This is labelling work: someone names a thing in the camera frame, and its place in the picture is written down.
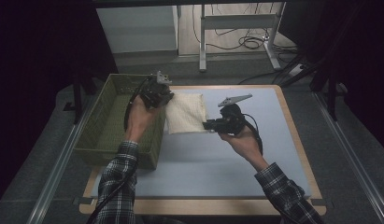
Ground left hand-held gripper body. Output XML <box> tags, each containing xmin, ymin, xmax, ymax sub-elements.
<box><xmin>139</xmin><ymin>70</ymin><xmax>174</xmax><ymax>110</ymax></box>

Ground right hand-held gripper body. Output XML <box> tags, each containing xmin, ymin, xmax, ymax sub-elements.
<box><xmin>216</xmin><ymin>93</ymin><xmax>254</xmax><ymax>136</ymax></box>

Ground cream cloth with bear print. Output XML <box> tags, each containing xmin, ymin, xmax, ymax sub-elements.
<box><xmin>164</xmin><ymin>91</ymin><xmax>209</xmax><ymax>135</ymax></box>

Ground green woven basket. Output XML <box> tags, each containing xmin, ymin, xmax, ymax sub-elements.
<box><xmin>73</xmin><ymin>73</ymin><xmax>167</xmax><ymax>171</ymax></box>

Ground person's right hand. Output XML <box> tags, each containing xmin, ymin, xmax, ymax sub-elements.
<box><xmin>219</xmin><ymin>125</ymin><xmax>270</xmax><ymax>173</ymax></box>

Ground person's left hand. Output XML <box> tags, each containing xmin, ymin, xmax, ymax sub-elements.
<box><xmin>125</xmin><ymin>94</ymin><xmax>160</xmax><ymax>143</ymax></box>

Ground light blue table mat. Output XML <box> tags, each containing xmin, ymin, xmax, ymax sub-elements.
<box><xmin>90</xmin><ymin>87</ymin><xmax>312</xmax><ymax>200</ymax></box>

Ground white panel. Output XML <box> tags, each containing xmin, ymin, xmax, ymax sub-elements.
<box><xmin>95</xmin><ymin>5</ymin><xmax>180</xmax><ymax>67</ymax></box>

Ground black stand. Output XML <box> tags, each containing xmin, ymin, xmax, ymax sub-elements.
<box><xmin>278</xmin><ymin>55</ymin><xmax>349</xmax><ymax>123</ymax></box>
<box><xmin>63</xmin><ymin>74</ymin><xmax>98</xmax><ymax>126</ymax></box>

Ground white power strip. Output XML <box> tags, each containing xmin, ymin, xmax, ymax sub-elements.
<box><xmin>288</xmin><ymin>63</ymin><xmax>306</xmax><ymax>77</ymax></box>

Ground dark curtain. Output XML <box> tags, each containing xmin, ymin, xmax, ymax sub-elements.
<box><xmin>277</xmin><ymin>0</ymin><xmax>384</xmax><ymax>155</ymax></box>
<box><xmin>0</xmin><ymin>0</ymin><xmax>120</xmax><ymax>208</ymax></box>

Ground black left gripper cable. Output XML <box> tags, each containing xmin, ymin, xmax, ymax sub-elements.
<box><xmin>86</xmin><ymin>76</ymin><xmax>150</xmax><ymax>224</ymax></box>

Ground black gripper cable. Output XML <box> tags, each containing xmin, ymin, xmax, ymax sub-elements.
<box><xmin>241</xmin><ymin>113</ymin><xmax>264</xmax><ymax>157</ymax></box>
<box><xmin>86</xmin><ymin>76</ymin><xmax>150</xmax><ymax>224</ymax></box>

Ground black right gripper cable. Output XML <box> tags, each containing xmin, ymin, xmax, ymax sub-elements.
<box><xmin>241</xmin><ymin>113</ymin><xmax>264</xmax><ymax>157</ymax></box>

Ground black floor cables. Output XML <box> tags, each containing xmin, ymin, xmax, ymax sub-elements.
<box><xmin>192</xmin><ymin>3</ymin><xmax>299</xmax><ymax>53</ymax></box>

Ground white metal desk frame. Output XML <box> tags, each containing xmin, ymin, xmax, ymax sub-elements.
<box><xmin>198</xmin><ymin>2</ymin><xmax>285</xmax><ymax>73</ymax></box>

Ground metal floor rail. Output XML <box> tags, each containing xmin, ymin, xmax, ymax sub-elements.
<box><xmin>25</xmin><ymin>92</ymin><xmax>101</xmax><ymax>224</ymax></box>
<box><xmin>313</xmin><ymin>92</ymin><xmax>384</xmax><ymax>224</ymax></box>

